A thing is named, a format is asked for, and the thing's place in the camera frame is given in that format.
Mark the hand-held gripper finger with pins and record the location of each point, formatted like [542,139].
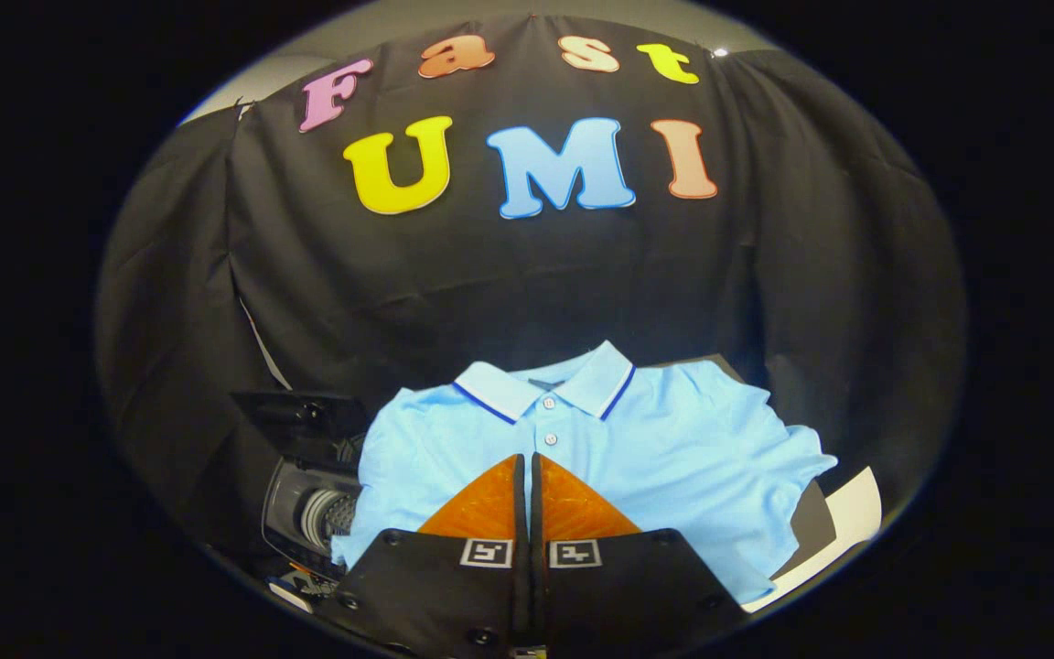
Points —
[521,513]
[537,513]

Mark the light blue polo shirt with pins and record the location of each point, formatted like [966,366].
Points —
[673,458]

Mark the dark grey washing machine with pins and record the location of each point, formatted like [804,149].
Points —
[294,503]

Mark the black backdrop cloth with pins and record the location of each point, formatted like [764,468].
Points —
[527,284]

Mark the white sheet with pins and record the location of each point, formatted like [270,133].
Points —
[852,526]

